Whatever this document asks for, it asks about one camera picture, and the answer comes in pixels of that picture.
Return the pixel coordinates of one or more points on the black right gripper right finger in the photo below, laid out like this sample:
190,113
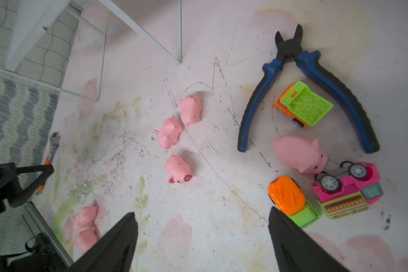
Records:
294,250

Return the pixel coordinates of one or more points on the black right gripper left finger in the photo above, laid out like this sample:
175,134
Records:
114,252

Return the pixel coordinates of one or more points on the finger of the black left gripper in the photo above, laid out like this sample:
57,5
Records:
10,188

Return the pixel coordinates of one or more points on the green orange toy mixer truck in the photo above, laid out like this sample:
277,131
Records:
287,196

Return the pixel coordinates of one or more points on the pink rubber pig toy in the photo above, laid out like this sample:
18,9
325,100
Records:
86,239
191,108
85,218
179,170
169,133
301,154

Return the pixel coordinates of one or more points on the pink green toy truck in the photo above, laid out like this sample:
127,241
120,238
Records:
351,191

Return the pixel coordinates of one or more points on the orange green toy dump truck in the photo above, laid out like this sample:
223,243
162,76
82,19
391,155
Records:
305,107

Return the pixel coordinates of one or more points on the white two-tier shelf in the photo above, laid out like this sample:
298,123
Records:
50,48

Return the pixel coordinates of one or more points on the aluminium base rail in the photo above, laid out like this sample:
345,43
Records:
35,224

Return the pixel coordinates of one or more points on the orange handled adjustable wrench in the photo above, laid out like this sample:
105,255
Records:
54,142

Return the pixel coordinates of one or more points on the blue handled cutting pliers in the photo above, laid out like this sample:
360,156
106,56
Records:
291,51

